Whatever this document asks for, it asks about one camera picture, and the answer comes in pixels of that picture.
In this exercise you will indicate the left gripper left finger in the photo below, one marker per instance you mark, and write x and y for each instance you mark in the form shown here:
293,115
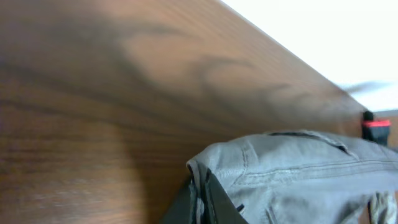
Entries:
183,210

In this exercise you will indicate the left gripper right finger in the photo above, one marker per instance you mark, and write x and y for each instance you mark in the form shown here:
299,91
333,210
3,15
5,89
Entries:
219,209

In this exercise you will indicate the grey shorts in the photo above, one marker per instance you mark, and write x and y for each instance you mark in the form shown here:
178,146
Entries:
299,176

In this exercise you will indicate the dark garment red trim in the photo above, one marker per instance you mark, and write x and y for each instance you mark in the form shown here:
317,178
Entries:
377,131

